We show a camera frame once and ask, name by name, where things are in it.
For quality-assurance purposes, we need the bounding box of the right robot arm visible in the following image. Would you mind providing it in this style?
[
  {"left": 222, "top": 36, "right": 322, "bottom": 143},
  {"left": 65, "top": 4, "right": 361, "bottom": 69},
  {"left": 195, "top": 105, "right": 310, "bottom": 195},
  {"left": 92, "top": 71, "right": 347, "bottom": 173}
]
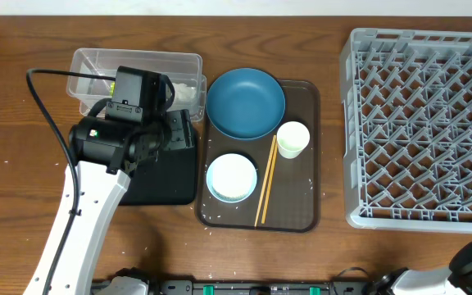
[{"left": 362, "top": 242, "right": 472, "bottom": 295}]

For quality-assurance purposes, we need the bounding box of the white cup green inside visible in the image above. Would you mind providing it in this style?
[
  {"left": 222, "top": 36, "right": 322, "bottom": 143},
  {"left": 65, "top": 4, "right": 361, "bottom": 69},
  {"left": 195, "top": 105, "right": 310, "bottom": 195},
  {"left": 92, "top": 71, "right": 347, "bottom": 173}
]
[{"left": 276, "top": 121, "right": 311, "bottom": 159}]

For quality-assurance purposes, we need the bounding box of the white tissue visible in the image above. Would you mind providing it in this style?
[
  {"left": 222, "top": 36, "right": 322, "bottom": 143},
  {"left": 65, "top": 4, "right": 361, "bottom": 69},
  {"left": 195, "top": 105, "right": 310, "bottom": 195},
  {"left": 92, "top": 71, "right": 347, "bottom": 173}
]
[{"left": 173, "top": 83, "right": 197, "bottom": 103}]

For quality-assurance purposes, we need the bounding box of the brown serving tray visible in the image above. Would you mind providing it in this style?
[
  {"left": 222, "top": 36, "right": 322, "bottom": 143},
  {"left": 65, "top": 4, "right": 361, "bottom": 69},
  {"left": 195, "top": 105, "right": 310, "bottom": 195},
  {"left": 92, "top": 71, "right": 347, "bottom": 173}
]
[{"left": 196, "top": 79, "right": 320, "bottom": 233}]

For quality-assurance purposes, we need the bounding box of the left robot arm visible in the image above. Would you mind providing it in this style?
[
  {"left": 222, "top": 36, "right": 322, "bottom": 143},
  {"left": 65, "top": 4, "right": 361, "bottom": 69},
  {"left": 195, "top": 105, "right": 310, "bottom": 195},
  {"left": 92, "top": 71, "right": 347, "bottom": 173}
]
[{"left": 26, "top": 66, "right": 197, "bottom": 294}]

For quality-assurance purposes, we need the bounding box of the grey dishwasher rack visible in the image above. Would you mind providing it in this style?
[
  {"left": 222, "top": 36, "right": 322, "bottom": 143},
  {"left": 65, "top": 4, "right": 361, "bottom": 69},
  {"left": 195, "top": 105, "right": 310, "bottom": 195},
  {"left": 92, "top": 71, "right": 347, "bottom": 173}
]
[{"left": 339, "top": 28, "right": 472, "bottom": 234}]

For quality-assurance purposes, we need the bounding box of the black plastic tray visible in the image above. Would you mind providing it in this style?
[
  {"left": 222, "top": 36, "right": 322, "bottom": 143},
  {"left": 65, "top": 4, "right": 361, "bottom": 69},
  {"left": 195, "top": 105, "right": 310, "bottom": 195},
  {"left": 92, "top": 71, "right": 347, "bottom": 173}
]
[{"left": 120, "top": 131, "right": 197, "bottom": 206}]

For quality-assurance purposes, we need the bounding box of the light blue rice bowl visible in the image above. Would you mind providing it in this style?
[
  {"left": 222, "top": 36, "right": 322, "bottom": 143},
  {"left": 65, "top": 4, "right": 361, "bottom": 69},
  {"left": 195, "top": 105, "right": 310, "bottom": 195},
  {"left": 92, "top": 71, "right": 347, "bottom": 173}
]
[{"left": 206, "top": 153, "right": 257, "bottom": 203}]

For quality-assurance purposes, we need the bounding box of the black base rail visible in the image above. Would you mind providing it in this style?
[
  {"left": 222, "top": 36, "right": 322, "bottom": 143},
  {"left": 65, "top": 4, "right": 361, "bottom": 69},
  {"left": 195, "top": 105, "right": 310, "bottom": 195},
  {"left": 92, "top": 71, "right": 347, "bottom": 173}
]
[{"left": 89, "top": 268, "right": 380, "bottom": 295}]

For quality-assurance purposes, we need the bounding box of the wooden chopstick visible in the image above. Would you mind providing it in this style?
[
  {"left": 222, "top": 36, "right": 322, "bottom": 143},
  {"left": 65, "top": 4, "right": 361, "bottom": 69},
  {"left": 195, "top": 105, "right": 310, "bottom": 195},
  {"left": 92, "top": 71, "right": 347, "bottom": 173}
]
[
  {"left": 254, "top": 135, "right": 276, "bottom": 228},
  {"left": 261, "top": 136, "right": 278, "bottom": 224}
]

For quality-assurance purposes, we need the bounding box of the blue plate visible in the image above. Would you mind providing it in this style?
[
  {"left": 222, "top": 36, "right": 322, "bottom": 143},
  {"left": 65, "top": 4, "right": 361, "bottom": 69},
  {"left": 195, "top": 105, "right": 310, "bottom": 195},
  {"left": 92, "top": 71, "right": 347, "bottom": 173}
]
[{"left": 206, "top": 68, "right": 286, "bottom": 140}]

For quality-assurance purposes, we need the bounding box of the clear plastic waste bin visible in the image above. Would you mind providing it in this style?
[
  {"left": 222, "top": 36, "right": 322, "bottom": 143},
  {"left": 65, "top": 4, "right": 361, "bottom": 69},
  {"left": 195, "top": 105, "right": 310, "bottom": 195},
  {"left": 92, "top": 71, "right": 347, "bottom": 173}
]
[{"left": 66, "top": 48, "right": 207, "bottom": 122}]

